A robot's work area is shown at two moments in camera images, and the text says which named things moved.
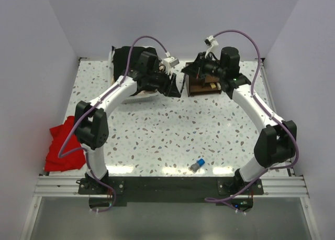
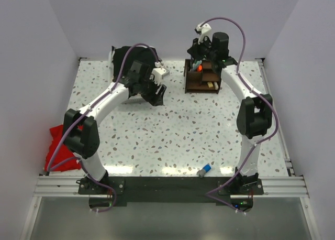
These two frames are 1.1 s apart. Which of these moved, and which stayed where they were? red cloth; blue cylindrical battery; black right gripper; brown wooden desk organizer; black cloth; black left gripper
Moved: blue cylindrical battery; black right gripper; black left gripper
Stayed: red cloth; black cloth; brown wooden desk organizer
